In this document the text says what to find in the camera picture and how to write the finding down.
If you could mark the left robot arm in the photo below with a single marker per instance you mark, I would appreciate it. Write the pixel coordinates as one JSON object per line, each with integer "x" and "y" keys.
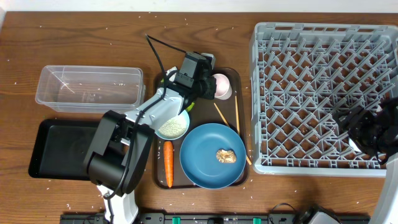
{"x": 118, "y": 154}

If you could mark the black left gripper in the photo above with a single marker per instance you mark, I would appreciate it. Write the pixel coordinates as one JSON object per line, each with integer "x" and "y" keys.
{"x": 210, "y": 94}

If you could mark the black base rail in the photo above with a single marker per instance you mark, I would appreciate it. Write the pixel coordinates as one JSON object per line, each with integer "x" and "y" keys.
{"x": 281, "y": 213}

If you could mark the wooden chopstick right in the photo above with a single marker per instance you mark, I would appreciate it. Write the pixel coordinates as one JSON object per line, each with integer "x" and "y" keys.
{"x": 238, "y": 125}

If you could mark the black waste bin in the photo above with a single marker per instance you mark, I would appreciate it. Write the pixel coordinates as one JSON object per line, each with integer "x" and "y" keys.
{"x": 60, "y": 149}

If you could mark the wooden chopstick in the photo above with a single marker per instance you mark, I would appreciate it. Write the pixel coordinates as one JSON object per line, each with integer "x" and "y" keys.
{"x": 238, "y": 125}
{"x": 221, "y": 115}

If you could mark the dark blue plate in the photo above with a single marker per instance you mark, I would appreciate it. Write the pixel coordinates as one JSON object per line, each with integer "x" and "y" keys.
{"x": 198, "y": 156}

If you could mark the pink plastic cup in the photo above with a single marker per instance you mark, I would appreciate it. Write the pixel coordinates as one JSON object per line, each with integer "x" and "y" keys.
{"x": 223, "y": 87}

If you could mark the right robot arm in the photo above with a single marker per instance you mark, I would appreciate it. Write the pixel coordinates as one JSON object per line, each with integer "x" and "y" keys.
{"x": 386, "y": 154}

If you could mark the brown serving tray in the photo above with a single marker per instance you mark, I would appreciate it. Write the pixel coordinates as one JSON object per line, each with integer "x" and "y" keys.
{"x": 205, "y": 112}

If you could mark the clear plastic bin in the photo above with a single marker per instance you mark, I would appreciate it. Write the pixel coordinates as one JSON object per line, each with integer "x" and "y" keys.
{"x": 90, "y": 89}

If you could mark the orange carrot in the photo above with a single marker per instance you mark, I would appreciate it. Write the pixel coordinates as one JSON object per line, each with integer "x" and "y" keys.
{"x": 169, "y": 163}

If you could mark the grey dishwasher rack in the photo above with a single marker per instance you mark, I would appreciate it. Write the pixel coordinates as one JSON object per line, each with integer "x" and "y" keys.
{"x": 303, "y": 73}

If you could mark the yellow snack wrapper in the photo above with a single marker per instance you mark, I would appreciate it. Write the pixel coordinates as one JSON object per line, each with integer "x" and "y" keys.
{"x": 189, "y": 108}

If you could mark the wooden chopstick left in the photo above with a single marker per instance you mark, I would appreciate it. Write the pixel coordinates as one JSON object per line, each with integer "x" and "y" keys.
{"x": 221, "y": 115}

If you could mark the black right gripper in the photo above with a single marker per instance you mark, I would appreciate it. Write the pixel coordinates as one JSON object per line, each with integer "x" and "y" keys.
{"x": 359, "y": 117}

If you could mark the crumpled gold foil ball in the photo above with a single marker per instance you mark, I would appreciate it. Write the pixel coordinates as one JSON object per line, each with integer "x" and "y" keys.
{"x": 226, "y": 156}

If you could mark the light blue rice bowl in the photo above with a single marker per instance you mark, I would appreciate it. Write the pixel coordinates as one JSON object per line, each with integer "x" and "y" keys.
{"x": 175, "y": 127}

